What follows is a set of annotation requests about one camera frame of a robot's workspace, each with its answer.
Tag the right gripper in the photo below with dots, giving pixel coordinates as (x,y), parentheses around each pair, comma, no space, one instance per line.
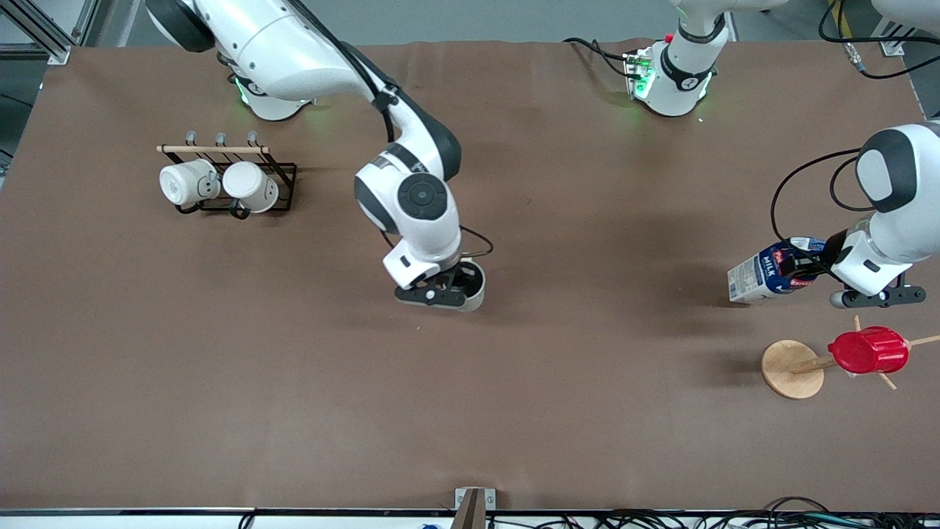
(462,278)

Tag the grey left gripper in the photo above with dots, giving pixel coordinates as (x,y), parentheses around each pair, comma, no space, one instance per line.
(835,247)

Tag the grey mug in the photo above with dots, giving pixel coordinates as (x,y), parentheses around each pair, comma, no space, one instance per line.
(477,297)

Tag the blue milk carton green cap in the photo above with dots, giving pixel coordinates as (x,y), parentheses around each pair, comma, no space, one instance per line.
(749,283)

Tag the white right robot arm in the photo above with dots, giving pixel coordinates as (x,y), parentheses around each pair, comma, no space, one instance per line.
(294,51)

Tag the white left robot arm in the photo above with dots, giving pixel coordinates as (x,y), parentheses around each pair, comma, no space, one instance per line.
(903,213)

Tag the red plastic cup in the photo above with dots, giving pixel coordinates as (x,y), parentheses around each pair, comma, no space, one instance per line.
(870,351)

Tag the wooden mug tree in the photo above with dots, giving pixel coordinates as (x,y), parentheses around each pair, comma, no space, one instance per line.
(789,371)

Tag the white mug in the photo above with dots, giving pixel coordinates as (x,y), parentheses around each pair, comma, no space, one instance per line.
(250,184)
(183,184)

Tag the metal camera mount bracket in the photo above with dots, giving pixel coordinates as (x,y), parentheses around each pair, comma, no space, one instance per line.
(474,507)

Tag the aluminium frame profile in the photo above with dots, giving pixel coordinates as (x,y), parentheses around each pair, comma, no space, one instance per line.
(894,45)
(55,51)

